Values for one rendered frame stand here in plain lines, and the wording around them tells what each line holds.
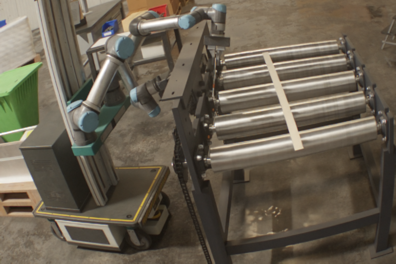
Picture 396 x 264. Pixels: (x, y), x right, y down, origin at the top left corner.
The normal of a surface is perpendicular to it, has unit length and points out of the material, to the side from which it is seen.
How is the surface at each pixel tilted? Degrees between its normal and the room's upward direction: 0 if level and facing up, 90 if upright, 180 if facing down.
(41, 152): 90
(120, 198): 0
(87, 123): 95
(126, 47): 85
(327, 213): 0
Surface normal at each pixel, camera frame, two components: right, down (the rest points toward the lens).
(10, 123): -0.15, 0.66
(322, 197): -0.22, -0.89
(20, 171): -0.07, 0.42
